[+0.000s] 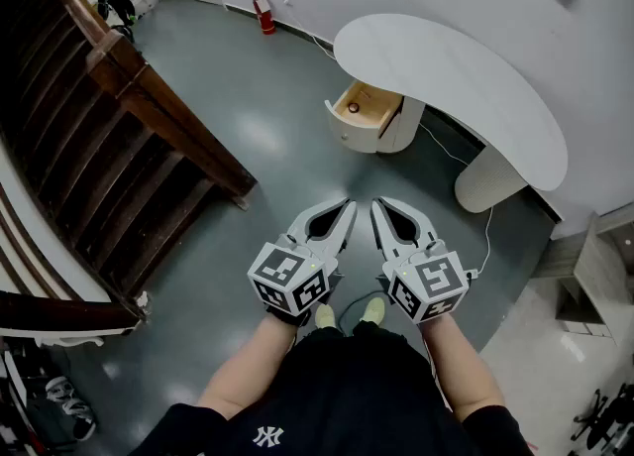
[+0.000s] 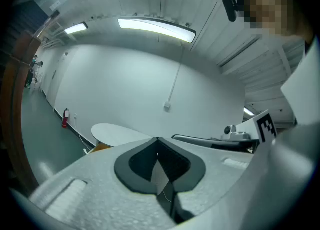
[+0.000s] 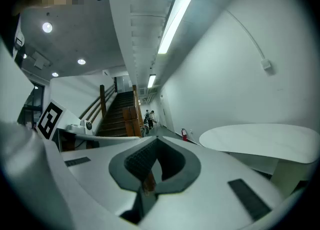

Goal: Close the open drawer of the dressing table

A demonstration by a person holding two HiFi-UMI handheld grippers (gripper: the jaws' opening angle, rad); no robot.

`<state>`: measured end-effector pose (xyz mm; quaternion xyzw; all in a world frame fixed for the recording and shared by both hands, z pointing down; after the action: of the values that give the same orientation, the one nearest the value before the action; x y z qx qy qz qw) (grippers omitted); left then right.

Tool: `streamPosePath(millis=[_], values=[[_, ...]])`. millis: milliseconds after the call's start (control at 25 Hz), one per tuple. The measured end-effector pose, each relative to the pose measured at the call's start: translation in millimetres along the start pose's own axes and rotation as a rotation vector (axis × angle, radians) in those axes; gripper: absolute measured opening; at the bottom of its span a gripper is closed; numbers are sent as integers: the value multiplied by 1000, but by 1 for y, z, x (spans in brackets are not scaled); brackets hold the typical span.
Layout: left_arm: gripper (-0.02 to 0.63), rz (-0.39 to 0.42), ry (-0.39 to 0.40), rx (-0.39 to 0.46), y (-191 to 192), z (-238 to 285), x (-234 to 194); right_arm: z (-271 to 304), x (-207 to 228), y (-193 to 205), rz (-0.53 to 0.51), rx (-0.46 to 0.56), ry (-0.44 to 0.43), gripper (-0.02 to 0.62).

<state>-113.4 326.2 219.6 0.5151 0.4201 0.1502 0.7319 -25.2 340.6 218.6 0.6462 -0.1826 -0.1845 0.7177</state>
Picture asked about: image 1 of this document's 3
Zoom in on black logo shirt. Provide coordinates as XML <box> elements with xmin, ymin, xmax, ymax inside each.
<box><xmin>128</xmin><ymin>329</ymin><xmax>536</xmax><ymax>456</ymax></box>

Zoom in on black floor cable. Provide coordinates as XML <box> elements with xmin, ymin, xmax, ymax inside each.
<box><xmin>336</xmin><ymin>289</ymin><xmax>385</xmax><ymax>334</ymax></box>

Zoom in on black wristwatch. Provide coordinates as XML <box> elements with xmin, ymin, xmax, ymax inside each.
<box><xmin>265</xmin><ymin>302</ymin><xmax>312</xmax><ymax>329</ymax></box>

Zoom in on grey sneaker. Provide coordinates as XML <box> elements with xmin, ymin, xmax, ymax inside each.
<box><xmin>45</xmin><ymin>377</ymin><xmax>95</xmax><ymax>420</ymax></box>

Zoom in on person's left pale shoe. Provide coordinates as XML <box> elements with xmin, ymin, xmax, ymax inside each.
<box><xmin>315</xmin><ymin>303</ymin><xmax>337</xmax><ymax>330</ymax></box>

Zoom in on person's right forearm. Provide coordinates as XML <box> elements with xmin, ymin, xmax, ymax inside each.
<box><xmin>418</xmin><ymin>314</ymin><xmax>506</xmax><ymax>423</ymax></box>

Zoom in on red fire extinguisher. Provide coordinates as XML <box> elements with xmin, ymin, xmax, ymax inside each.
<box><xmin>252</xmin><ymin>0</ymin><xmax>277</xmax><ymax>37</ymax></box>

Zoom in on black office chair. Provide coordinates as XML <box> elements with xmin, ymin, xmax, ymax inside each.
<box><xmin>569</xmin><ymin>383</ymin><xmax>634</xmax><ymax>456</ymax></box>

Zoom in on black sneaker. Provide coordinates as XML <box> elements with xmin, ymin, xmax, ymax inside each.
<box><xmin>71</xmin><ymin>412</ymin><xmax>98</xmax><ymax>443</ymax></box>

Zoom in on person's right pale shoe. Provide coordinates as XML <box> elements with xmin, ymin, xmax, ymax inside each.
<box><xmin>361</xmin><ymin>296</ymin><xmax>386</xmax><ymax>325</ymax></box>

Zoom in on white curved desk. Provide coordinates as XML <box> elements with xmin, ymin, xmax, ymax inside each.
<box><xmin>324</xmin><ymin>12</ymin><xmax>570</xmax><ymax>215</ymax></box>

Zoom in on person's left forearm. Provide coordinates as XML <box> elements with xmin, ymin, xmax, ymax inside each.
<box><xmin>197</xmin><ymin>314</ymin><xmax>299</xmax><ymax>420</ymax></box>

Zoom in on grey shelf unit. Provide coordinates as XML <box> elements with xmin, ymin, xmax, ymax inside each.
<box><xmin>532</xmin><ymin>205</ymin><xmax>634</xmax><ymax>346</ymax></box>

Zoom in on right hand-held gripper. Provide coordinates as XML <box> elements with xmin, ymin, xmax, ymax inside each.
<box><xmin>370</xmin><ymin>196</ymin><xmax>471</xmax><ymax>325</ymax></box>

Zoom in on person's pale shoe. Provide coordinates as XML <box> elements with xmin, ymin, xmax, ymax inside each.
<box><xmin>361</xmin><ymin>296</ymin><xmax>386</xmax><ymax>325</ymax></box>
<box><xmin>315</xmin><ymin>303</ymin><xmax>337</xmax><ymax>330</ymax></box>

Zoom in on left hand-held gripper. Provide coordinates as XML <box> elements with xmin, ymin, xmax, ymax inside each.
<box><xmin>246</xmin><ymin>197</ymin><xmax>359</xmax><ymax>317</ymax></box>

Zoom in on black trousers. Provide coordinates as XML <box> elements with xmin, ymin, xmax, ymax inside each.
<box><xmin>296</xmin><ymin>319</ymin><xmax>412</xmax><ymax>346</ymax></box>

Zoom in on large white drawer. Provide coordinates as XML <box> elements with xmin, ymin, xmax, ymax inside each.
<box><xmin>324</xmin><ymin>79</ymin><xmax>401</xmax><ymax>156</ymax></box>

